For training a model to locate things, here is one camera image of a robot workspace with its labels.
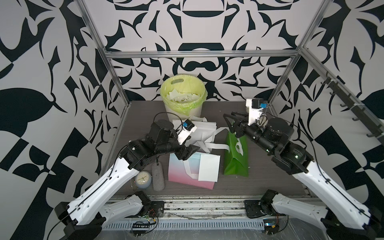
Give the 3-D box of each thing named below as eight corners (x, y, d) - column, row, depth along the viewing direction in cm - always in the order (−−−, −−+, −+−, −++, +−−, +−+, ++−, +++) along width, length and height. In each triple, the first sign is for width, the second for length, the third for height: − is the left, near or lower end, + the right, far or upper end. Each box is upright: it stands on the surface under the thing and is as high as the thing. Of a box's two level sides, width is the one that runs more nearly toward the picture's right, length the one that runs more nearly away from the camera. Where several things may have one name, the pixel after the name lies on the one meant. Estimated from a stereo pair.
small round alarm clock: (135, 188, 83) (133, 186, 79) (139, 173, 88) (136, 170, 84) (151, 189, 83) (149, 186, 79) (153, 173, 88) (151, 170, 84)
